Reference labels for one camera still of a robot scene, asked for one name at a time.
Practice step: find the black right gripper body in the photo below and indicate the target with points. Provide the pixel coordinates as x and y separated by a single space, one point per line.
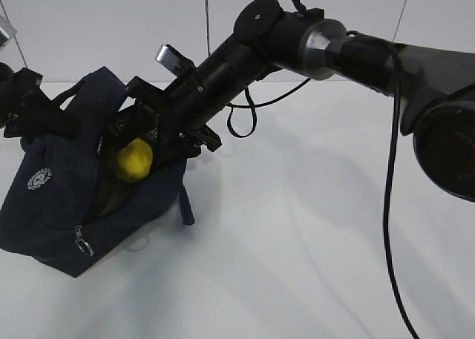
190 101

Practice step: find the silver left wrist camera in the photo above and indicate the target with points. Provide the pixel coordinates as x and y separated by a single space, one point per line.
7 32

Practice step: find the navy blue lunch bag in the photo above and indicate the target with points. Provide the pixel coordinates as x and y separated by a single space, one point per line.
49 212

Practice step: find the green cucumber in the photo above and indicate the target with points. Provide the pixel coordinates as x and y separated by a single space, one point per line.
112 196

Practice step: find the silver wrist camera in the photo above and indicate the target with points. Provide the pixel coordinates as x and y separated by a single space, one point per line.
173 61
7 32

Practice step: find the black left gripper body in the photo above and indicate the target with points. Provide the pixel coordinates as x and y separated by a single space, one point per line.
14 87

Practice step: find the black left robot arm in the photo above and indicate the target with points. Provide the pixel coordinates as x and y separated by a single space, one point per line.
26 111

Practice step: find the yellow corn cob piece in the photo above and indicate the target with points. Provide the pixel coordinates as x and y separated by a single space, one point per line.
134 161

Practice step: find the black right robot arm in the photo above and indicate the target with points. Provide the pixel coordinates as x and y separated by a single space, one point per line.
435 88

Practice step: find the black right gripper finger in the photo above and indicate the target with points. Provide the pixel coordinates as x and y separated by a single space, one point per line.
167 145
137 121

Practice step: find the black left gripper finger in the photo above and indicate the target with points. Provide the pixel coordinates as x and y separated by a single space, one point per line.
41 116

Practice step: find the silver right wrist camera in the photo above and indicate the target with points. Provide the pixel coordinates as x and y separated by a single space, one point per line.
173 61

